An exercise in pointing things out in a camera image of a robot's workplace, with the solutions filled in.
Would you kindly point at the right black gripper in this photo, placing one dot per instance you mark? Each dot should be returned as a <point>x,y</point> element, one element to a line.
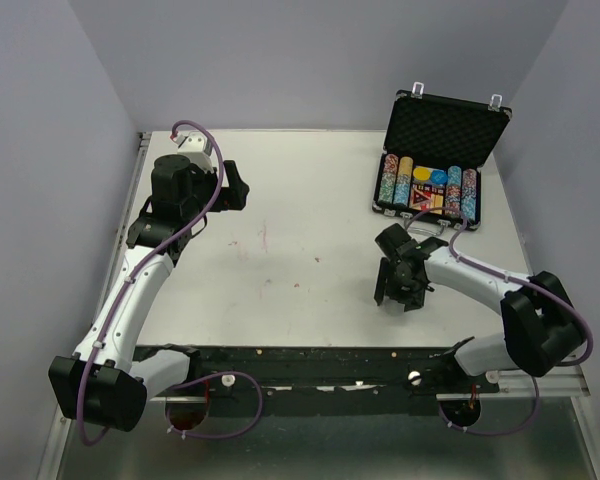
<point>414,298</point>

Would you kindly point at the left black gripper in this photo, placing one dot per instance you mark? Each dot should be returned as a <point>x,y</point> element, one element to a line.
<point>234,196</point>

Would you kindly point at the blue poker chip stack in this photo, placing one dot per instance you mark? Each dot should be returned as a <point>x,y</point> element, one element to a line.
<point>401,193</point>

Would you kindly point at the blue playing card deck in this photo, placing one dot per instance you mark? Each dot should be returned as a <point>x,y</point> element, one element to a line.
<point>432,171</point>

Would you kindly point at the black poker chip case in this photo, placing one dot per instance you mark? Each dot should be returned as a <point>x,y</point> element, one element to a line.
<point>439,132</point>

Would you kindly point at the triangular all-in marker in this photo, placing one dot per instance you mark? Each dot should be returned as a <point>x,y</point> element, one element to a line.
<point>421,197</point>

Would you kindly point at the yellow round button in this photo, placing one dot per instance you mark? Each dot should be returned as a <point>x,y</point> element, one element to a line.
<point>422,174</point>

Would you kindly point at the blue round button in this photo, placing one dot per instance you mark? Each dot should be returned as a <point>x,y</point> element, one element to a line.
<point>439,177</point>

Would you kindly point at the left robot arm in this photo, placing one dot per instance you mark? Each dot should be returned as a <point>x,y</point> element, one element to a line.
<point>101,382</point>

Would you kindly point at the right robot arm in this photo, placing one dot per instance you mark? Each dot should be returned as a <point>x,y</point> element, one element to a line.
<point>541,327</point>

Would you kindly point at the yellow chip row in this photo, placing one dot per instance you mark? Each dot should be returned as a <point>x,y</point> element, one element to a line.
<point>405,169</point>

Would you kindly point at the red white chip row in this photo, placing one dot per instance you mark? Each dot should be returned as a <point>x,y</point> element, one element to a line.
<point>388,179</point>

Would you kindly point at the right aluminium extrusion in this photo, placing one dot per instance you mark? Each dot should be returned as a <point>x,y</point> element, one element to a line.
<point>565,382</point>

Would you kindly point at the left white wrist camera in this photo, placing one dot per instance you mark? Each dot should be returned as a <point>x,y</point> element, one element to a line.
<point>195,147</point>

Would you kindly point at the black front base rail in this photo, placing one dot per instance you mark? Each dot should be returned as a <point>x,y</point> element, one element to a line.
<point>331,381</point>

